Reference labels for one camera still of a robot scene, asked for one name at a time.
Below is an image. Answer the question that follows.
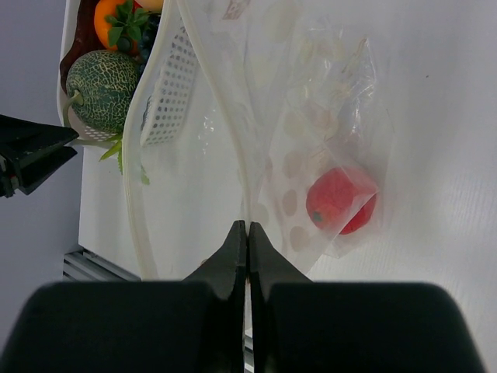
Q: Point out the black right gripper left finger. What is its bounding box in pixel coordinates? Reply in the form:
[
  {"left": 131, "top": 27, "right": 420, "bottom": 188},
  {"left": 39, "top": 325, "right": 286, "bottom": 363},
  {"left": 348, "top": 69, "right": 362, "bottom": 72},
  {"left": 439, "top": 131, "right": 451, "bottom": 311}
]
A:
[{"left": 7, "top": 221, "right": 247, "bottom": 372}]

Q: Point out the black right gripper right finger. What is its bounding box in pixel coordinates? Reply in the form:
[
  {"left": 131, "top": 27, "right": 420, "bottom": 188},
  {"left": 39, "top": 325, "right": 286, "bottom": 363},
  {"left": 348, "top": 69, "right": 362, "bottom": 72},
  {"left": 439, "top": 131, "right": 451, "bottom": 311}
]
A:
[{"left": 248, "top": 223, "right": 485, "bottom": 372}]

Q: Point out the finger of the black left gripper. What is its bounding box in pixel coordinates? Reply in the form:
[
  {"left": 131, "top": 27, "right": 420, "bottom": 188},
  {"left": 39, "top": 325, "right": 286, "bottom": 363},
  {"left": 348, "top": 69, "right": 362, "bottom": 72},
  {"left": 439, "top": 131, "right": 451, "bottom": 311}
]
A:
[
  {"left": 1, "top": 114, "right": 78, "bottom": 155},
  {"left": 1, "top": 146, "right": 77, "bottom": 198}
]

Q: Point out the red apple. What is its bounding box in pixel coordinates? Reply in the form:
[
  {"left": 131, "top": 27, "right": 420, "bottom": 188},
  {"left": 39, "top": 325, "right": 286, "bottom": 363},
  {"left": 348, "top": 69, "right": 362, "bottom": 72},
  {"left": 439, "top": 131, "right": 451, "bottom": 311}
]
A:
[{"left": 306, "top": 167, "right": 379, "bottom": 235}]

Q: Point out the clear zip top bag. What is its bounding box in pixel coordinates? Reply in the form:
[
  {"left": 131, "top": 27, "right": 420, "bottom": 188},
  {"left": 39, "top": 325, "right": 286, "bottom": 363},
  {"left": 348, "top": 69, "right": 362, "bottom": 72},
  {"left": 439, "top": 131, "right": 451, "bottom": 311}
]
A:
[{"left": 123, "top": 1, "right": 393, "bottom": 280}]

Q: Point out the green netted melon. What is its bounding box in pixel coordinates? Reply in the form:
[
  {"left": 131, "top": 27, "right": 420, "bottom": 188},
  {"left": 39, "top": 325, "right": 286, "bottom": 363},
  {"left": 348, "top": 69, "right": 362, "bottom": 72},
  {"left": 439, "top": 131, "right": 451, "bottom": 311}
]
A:
[{"left": 63, "top": 50, "right": 140, "bottom": 134}]

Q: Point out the dark red long pepper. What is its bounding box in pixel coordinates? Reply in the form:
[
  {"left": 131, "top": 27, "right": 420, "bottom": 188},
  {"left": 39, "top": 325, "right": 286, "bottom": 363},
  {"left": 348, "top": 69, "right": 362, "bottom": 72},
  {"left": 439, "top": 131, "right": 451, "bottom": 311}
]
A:
[{"left": 59, "top": 1, "right": 101, "bottom": 93}]

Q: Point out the white perforated basket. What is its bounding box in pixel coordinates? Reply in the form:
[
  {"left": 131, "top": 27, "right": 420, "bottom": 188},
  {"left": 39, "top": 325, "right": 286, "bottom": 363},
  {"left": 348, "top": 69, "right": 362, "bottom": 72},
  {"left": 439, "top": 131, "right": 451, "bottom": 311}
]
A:
[{"left": 57, "top": 1, "right": 198, "bottom": 151}]

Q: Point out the orange tangerine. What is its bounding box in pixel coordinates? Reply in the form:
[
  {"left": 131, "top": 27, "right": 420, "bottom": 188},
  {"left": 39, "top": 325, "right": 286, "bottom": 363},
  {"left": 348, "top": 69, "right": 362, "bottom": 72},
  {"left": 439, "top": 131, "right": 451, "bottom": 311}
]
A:
[{"left": 94, "top": 0, "right": 150, "bottom": 56}]

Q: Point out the dark grape bunch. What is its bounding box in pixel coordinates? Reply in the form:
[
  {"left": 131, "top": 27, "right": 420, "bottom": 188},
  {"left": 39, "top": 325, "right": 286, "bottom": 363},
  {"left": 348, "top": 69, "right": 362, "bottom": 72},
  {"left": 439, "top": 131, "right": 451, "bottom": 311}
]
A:
[{"left": 137, "top": 14, "right": 161, "bottom": 64}]

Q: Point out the peach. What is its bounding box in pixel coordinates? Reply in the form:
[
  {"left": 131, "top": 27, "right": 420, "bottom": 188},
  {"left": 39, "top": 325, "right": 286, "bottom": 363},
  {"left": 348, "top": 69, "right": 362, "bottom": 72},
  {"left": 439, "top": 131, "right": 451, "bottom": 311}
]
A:
[{"left": 136, "top": 0, "right": 164, "bottom": 12}]

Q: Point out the aluminium front rail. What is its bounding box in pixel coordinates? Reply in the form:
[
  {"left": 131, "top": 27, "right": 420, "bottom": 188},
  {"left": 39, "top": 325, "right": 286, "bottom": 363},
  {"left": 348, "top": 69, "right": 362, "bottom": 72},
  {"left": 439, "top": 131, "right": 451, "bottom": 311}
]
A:
[{"left": 63, "top": 249, "right": 141, "bottom": 281}]

